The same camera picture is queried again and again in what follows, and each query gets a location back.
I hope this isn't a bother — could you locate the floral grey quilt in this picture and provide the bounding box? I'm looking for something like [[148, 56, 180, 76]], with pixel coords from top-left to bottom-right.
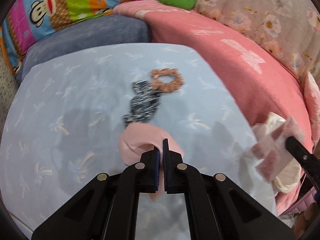
[[195, 0, 319, 79]]

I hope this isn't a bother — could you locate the pink bed blanket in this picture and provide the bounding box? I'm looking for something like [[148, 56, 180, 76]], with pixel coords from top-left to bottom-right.
[[112, 0, 313, 215]]

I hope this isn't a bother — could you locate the pink paper scrap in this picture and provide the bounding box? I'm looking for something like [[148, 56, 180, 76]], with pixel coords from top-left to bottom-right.
[[115, 123, 184, 204]]

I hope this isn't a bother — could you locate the brown hair scrunchie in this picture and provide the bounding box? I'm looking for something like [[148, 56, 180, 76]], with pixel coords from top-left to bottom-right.
[[151, 68, 184, 93]]

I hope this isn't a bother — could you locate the black white hair scrunchie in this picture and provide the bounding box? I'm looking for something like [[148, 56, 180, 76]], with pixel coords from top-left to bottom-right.
[[122, 80, 162, 127]]

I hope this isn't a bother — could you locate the dark blue velvet cushion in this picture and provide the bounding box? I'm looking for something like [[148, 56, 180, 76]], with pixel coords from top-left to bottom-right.
[[16, 14, 151, 84]]

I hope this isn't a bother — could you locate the light blue patterned pillow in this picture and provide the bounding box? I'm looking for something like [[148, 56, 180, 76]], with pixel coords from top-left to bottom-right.
[[1, 43, 276, 237]]

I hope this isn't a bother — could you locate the pink floral pillow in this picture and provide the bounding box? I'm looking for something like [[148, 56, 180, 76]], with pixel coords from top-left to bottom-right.
[[304, 73, 319, 144]]

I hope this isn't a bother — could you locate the colourful monkey striped pillow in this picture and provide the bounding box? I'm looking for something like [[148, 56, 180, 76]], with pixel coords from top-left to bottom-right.
[[1, 0, 141, 75]]

